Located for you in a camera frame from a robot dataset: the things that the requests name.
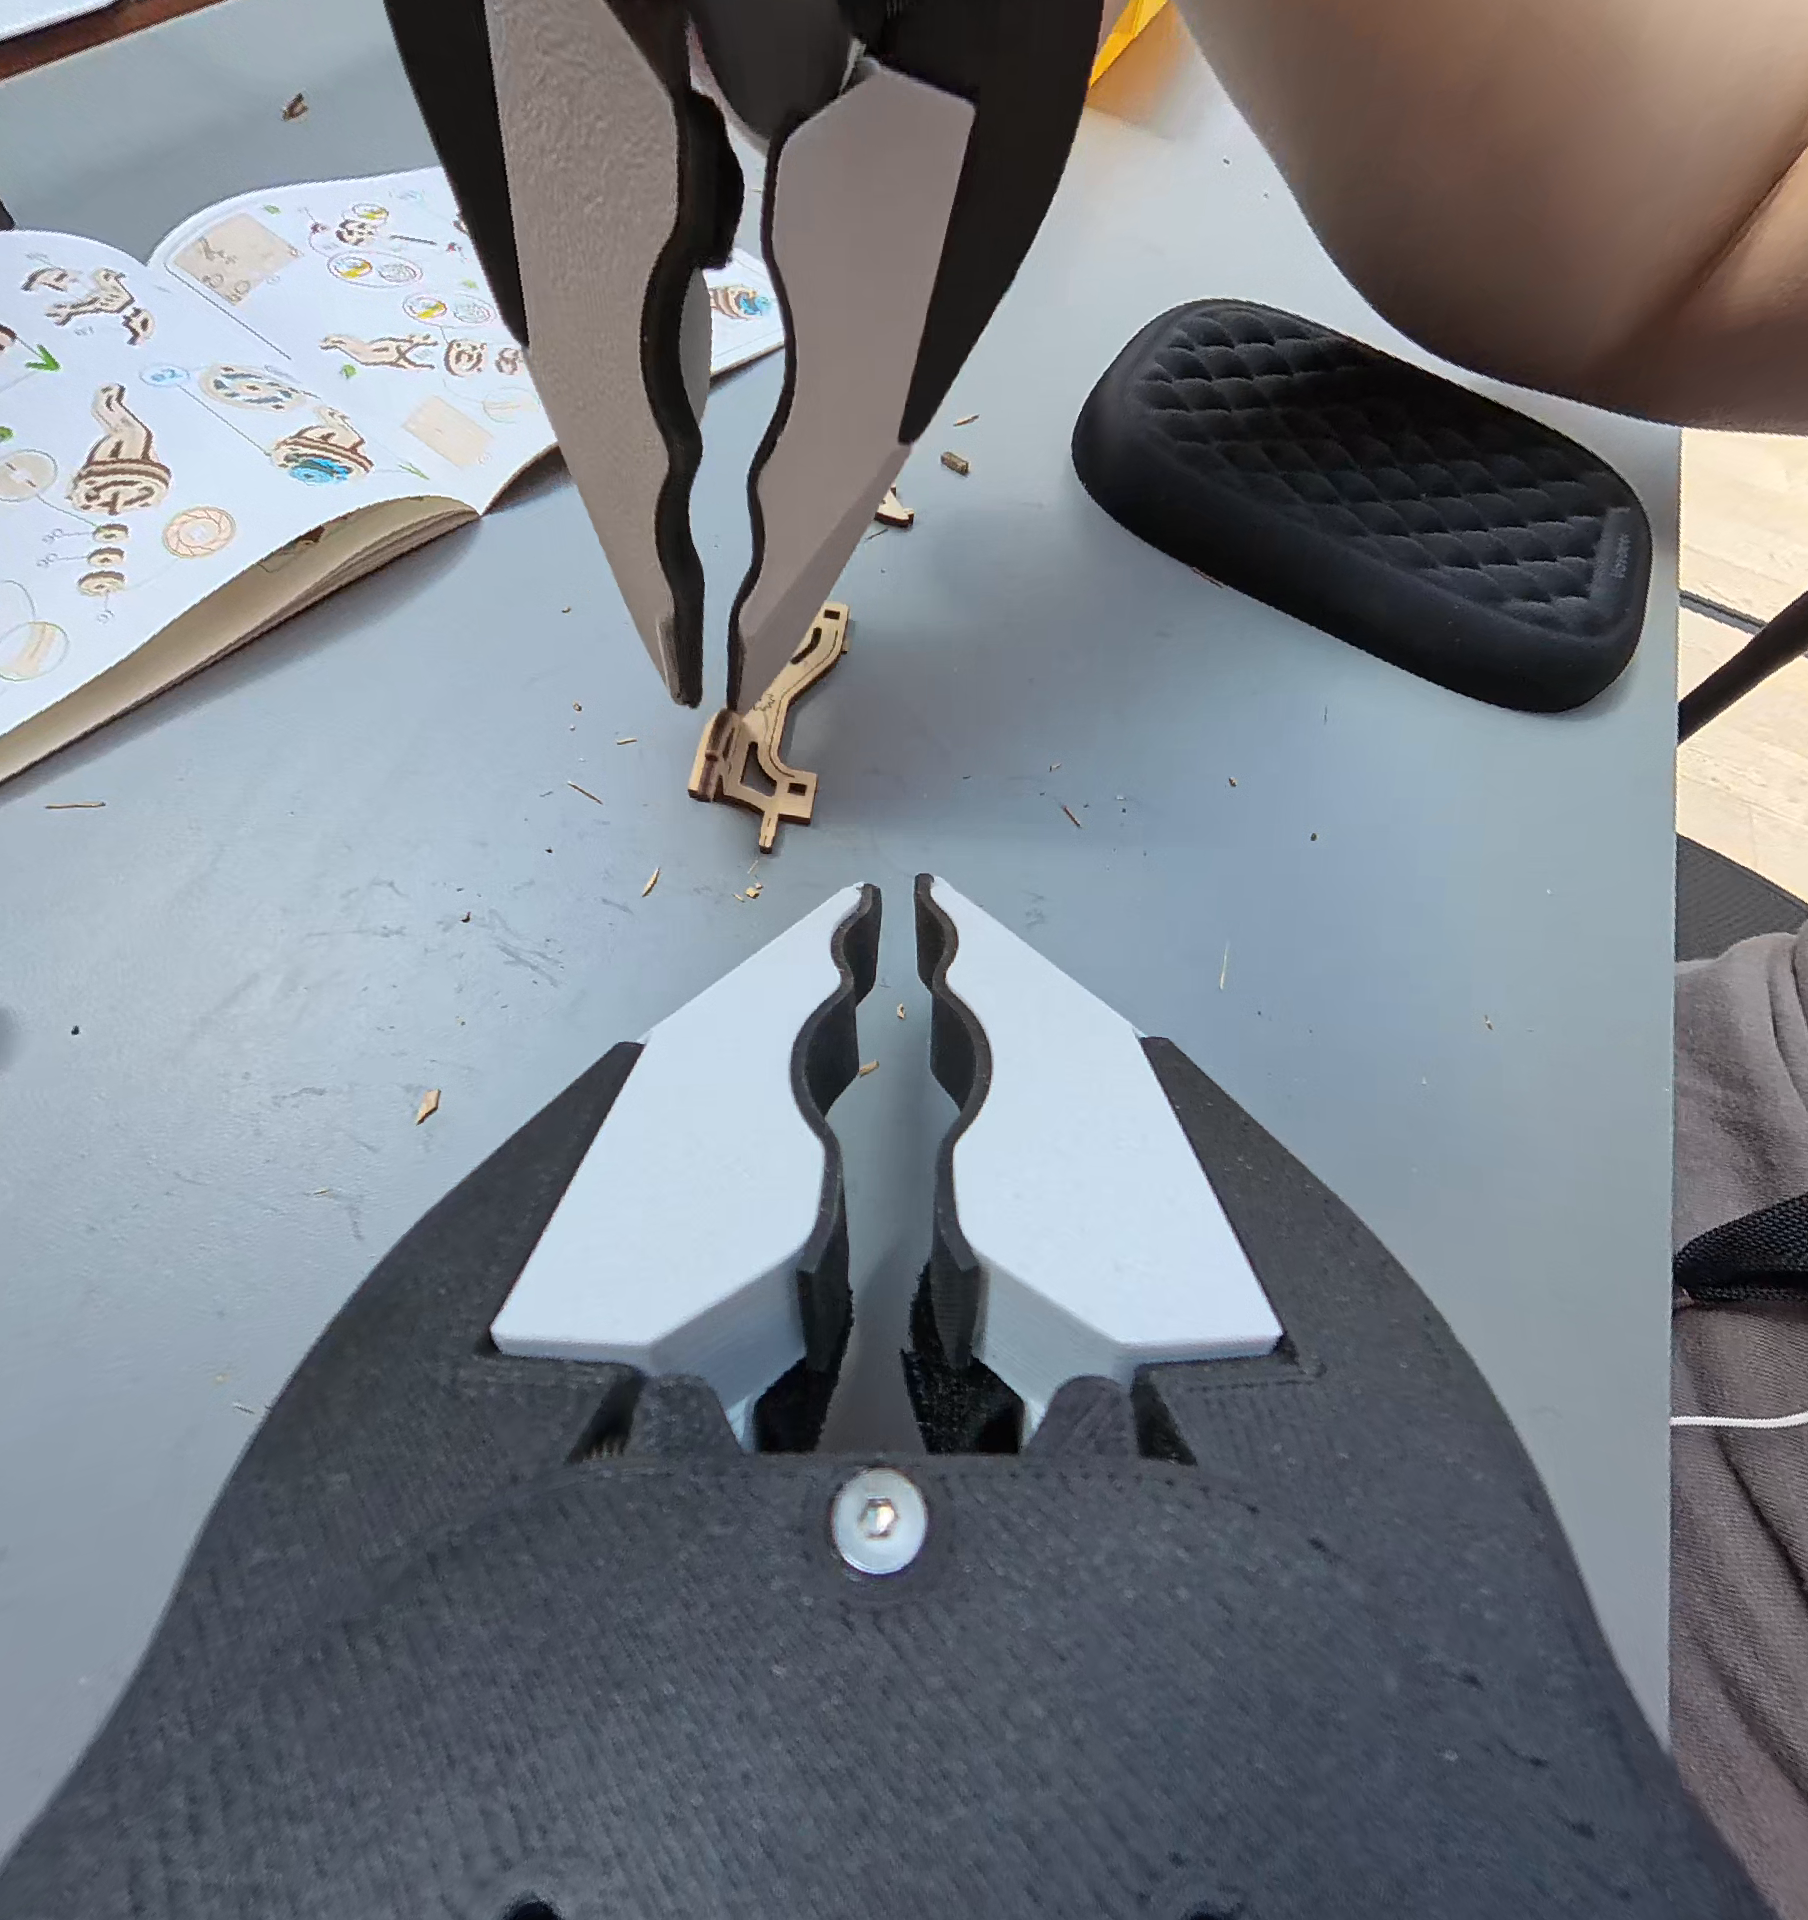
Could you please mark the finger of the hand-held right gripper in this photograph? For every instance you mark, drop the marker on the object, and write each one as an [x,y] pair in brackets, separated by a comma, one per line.
[860,332]
[589,301]

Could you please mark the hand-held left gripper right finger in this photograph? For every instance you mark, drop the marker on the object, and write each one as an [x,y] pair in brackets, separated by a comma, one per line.
[1096,1200]

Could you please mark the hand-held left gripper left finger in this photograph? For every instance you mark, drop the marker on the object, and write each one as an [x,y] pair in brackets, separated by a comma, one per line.
[662,1200]

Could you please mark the curved wooden model part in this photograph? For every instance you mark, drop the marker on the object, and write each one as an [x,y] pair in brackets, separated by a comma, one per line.
[820,636]

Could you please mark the small wooden model part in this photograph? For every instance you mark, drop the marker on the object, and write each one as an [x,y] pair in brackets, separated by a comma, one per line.
[718,757]

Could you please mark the person's right forearm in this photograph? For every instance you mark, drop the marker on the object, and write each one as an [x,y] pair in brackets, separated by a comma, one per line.
[1519,195]

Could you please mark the curved wooden scrap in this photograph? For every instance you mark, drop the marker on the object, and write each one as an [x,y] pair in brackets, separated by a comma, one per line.
[891,508]

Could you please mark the yellow plastic bin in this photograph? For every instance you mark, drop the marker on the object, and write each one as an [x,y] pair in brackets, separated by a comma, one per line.
[1137,45]

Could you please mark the open instruction booklet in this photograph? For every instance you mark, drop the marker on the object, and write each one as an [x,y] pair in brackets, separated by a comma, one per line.
[168,451]

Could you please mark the black quilted wrist rest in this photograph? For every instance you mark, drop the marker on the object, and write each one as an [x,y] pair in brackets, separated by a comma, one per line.
[1372,498]

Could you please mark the black pole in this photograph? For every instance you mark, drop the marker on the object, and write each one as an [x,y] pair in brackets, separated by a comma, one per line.
[1776,648]

